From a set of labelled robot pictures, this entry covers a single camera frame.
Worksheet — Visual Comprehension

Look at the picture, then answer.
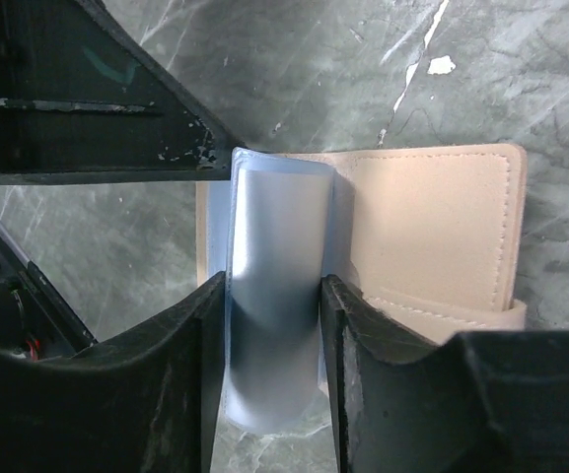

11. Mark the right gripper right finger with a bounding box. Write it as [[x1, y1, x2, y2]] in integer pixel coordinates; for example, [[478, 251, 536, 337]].
[[320, 275, 569, 472]]

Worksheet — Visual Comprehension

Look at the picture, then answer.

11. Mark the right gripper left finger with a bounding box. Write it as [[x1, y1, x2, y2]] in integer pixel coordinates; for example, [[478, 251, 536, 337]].
[[0, 274, 225, 472]]

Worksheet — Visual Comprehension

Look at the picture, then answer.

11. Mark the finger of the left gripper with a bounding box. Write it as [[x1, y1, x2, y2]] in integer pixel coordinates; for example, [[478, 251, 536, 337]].
[[0, 1, 238, 185]]

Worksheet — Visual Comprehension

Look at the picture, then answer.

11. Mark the beige leather card holder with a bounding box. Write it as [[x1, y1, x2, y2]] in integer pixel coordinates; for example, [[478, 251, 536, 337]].
[[196, 144, 528, 434]]

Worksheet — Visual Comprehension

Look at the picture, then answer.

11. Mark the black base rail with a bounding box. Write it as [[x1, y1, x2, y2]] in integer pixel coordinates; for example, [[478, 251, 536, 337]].
[[0, 236, 97, 362]]

